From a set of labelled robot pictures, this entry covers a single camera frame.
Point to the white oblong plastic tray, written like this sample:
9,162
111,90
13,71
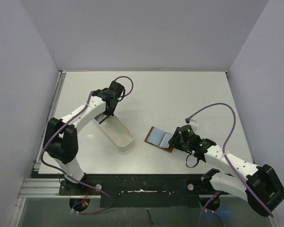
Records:
117,132

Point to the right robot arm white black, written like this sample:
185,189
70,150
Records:
258,185

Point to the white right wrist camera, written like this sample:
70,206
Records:
193,123

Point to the aluminium front rail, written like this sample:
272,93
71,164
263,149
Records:
47,188

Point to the aluminium rail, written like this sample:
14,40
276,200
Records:
47,188
55,99

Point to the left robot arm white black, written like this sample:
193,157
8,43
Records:
61,136

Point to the aluminium left side rail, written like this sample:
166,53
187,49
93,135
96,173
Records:
55,99

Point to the brown leather card holder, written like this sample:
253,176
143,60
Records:
159,139

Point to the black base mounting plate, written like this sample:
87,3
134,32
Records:
134,200

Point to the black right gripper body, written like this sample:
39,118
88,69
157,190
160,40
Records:
175,139

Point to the grey credit card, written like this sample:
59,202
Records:
101,118

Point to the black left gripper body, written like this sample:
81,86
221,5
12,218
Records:
110,110

